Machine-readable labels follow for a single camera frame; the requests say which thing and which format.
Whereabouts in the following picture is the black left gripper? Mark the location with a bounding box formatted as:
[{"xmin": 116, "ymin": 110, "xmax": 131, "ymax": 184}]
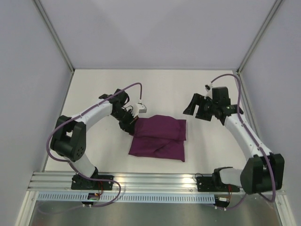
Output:
[{"xmin": 111, "ymin": 108, "xmax": 138, "ymax": 135}]

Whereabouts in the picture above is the purple cloth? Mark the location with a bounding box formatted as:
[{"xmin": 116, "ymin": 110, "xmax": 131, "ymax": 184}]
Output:
[{"xmin": 128, "ymin": 115, "xmax": 186, "ymax": 162}]

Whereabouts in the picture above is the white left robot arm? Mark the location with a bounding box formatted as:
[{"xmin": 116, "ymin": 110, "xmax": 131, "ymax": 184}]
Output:
[{"xmin": 50, "ymin": 89, "xmax": 147, "ymax": 189}]

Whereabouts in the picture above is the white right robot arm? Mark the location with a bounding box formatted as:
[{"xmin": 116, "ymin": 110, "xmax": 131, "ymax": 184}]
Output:
[{"xmin": 183, "ymin": 87, "xmax": 285, "ymax": 194}]

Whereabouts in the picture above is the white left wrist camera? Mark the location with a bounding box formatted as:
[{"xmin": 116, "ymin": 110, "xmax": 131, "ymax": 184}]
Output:
[{"xmin": 132, "ymin": 103, "xmax": 147, "ymax": 117}]

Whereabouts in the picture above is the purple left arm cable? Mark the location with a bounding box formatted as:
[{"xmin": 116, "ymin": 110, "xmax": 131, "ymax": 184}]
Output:
[{"xmin": 46, "ymin": 82, "xmax": 144, "ymax": 214}]

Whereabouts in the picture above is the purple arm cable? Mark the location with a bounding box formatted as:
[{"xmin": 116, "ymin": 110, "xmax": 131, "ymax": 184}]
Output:
[
  {"xmin": 46, "ymin": 82, "xmax": 144, "ymax": 214},
  {"xmin": 210, "ymin": 73, "xmax": 277, "ymax": 211}
]

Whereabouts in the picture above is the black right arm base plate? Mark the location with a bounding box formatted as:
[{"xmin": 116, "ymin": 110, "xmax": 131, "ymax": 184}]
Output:
[{"xmin": 195, "ymin": 173, "xmax": 240, "ymax": 193}]

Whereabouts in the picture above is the right aluminium side rail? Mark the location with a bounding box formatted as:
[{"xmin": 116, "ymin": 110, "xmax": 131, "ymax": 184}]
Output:
[{"xmin": 232, "ymin": 70, "xmax": 270, "ymax": 157}]

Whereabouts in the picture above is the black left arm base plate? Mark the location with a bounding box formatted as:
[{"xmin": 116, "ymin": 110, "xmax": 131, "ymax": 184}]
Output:
[{"xmin": 71, "ymin": 174, "xmax": 114, "ymax": 191}]

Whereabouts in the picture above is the aluminium front frame rail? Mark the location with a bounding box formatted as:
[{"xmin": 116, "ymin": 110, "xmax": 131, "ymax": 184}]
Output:
[{"xmin": 27, "ymin": 171, "xmax": 210, "ymax": 194}]

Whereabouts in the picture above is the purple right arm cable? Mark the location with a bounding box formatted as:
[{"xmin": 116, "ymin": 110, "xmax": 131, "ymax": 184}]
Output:
[{"xmin": 210, "ymin": 73, "xmax": 277, "ymax": 211}]

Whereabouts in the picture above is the right aluminium frame post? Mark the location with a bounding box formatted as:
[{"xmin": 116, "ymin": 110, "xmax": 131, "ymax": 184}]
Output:
[{"xmin": 236, "ymin": 0, "xmax": 284, "ymax": 76}]

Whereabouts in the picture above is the aluminium frame post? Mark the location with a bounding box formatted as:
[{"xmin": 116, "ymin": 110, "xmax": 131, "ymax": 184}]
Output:
[
  {"xmin": 32, "ymin": 0, "xmax": 76, "ymax": 73},
  {"xmin": 236, "ymin": 0, "xmax": 284, "ymax": 76}
]

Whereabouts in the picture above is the left aluminium frame post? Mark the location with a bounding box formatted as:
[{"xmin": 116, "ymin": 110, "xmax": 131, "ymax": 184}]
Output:
[{"xmin": 32, "ymin": 0, "xmax": 76, "ymax": 73}]

